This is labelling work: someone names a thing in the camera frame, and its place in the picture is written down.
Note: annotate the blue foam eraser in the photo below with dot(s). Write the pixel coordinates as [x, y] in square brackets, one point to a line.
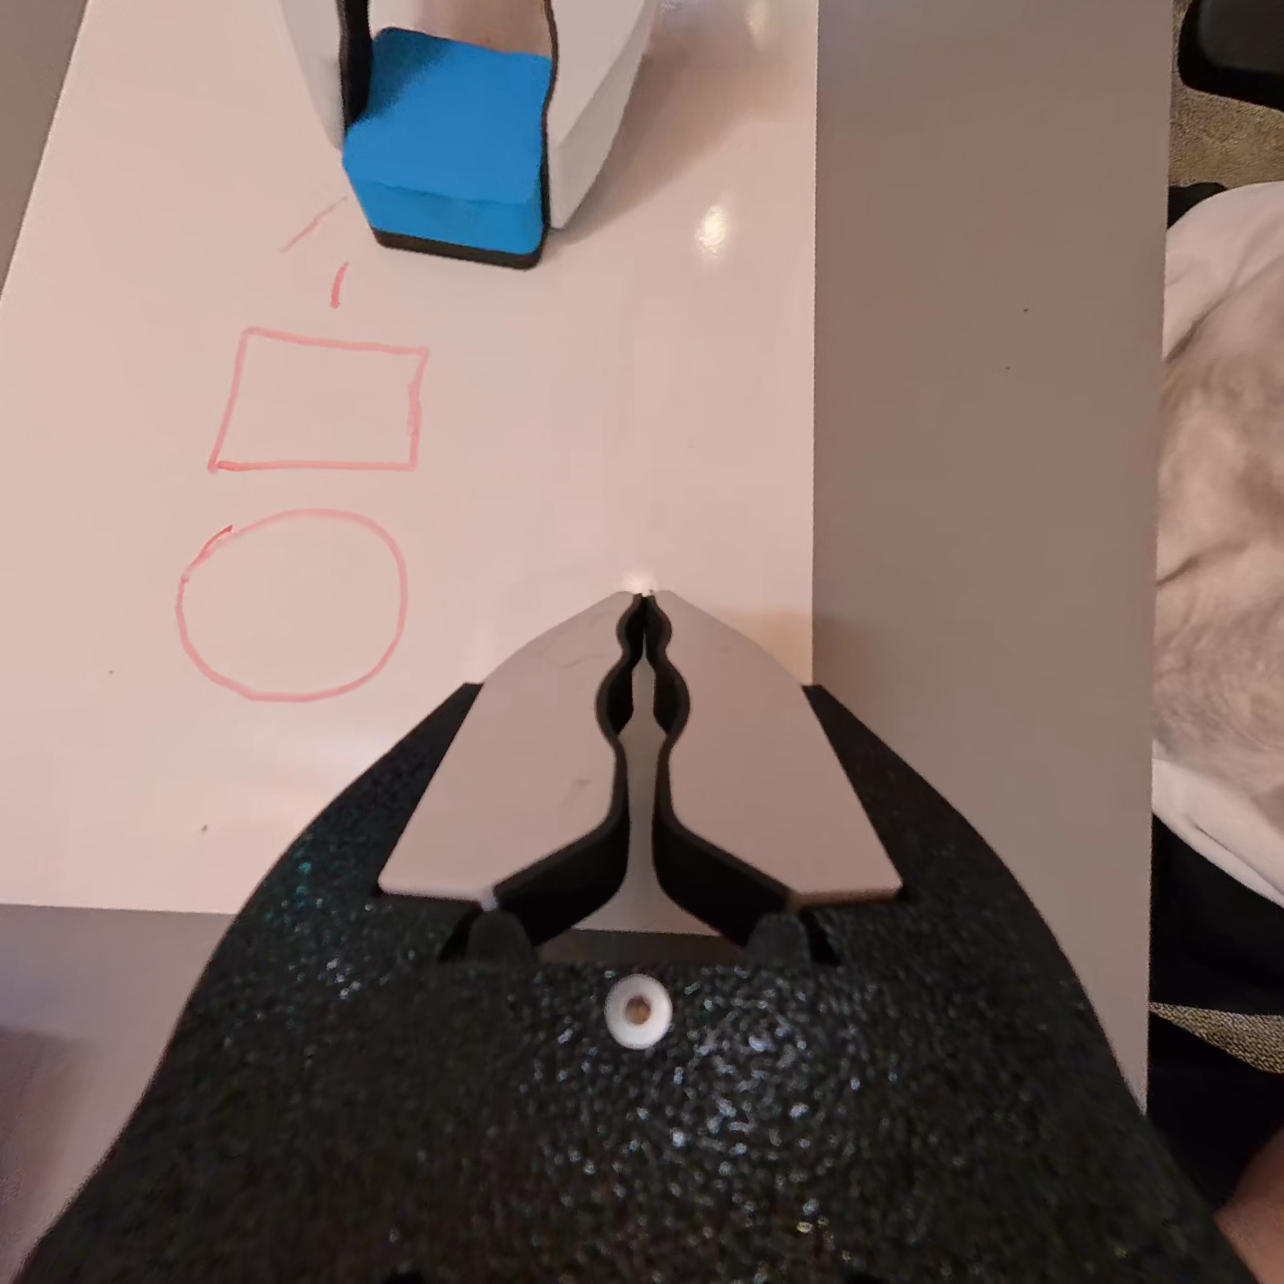
[442, 130]

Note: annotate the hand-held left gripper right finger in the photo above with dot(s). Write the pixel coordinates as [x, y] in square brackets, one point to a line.
[763, 783]

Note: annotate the white whiteboard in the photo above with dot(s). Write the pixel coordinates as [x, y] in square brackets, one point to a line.
[552, 420]

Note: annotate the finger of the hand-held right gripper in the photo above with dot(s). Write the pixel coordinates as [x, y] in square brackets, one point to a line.
[317, 51]
[603, 80]

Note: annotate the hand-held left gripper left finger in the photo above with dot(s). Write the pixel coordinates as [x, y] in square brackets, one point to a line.
[522, 783]

